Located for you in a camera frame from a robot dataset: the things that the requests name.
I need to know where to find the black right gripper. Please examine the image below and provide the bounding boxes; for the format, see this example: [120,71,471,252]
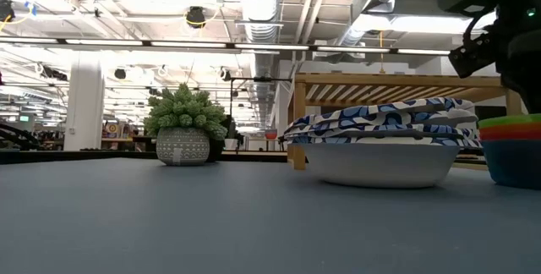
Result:
[495,11,541,115]

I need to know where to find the green plastic bowl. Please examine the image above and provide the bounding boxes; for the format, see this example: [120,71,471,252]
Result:
[478,113,541,130]

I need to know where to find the orange plastic bowl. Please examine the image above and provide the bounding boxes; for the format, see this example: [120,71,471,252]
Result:
[478,123,541,136]

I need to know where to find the red plastic bowl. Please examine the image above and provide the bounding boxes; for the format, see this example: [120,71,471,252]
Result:
[479,132,541,142]

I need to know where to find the blue plastic bowl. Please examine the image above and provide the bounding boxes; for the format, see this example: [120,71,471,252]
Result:
[481,138,541,190]

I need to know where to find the wooden slatted shelf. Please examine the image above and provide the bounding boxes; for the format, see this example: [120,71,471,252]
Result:
[287,73,525,172]

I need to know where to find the mixed succulents in black pot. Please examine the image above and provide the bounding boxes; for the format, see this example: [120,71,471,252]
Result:
[205,115,238,163]

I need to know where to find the pale succulent in grey pot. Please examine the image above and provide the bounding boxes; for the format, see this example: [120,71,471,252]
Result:
[142,82,229,167]

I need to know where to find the white structural column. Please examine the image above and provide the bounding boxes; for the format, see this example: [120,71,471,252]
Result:
[63,52,106,152]

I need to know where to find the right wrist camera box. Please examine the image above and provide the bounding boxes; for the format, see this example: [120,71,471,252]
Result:
[447,32,499,79]

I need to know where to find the black wall monitor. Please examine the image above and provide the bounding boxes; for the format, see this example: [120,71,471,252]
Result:
[475,105,508,121]

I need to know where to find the suspended linear light rail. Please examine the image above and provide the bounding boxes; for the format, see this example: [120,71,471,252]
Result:
[0,36,452,56]

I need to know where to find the black table edge rail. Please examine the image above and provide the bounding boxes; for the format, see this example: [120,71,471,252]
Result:
[0,150,289,165]

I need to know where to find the black curved frame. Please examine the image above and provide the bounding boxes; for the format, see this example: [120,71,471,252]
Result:
[0,121,41,151]

